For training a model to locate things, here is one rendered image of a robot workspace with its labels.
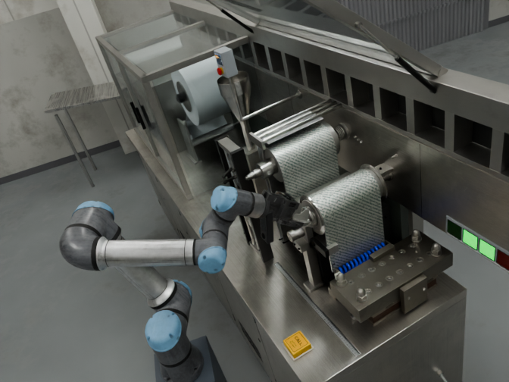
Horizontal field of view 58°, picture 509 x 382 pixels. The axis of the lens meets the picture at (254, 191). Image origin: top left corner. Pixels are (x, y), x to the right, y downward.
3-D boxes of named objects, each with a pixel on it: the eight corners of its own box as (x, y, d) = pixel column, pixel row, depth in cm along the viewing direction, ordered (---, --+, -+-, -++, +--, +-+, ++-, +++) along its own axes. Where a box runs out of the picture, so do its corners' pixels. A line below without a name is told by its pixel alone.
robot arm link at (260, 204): (248, 220, 134) (236, 208, 141) (260, 223, 137) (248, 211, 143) (258, 198, 132) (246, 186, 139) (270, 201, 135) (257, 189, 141)
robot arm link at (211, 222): (194, 246, 134) (211, 221, 129) (198, 222, 143) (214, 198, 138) (217, 256, 136) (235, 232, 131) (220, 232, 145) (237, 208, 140)
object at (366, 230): (332, 272, 162) (324, 233, 151) (383, 242, 168) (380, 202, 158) (332, 273, 161) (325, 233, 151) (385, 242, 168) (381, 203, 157)
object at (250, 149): (245, 193, 236) (215, 92, 205) (268, 182, 240) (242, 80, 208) (257, 205, 225) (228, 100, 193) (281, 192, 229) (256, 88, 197)
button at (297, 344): (283, 344, 156) (282, 339, 155) (301, 333, 158) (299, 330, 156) (294, 358, 150) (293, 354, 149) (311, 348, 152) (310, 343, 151)
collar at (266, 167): (257, 175, 171) (254, 161, 168) (271, 168, 173) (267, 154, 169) (266, 182, 166) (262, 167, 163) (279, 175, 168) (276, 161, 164)
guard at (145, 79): (132, 131, 336) (92, 37, 297) (201, 101, 351) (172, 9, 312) (185, 201, 242) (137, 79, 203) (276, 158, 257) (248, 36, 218)
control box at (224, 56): (216, 76, 179) (209, 51, 174) (230, 70, 181) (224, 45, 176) (223, 79, 174) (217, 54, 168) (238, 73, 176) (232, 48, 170)
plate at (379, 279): (332, 293, 160) (329, 281, 157) (419, 242, 171) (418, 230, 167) (360, 323, 148) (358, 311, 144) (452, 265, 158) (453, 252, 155)
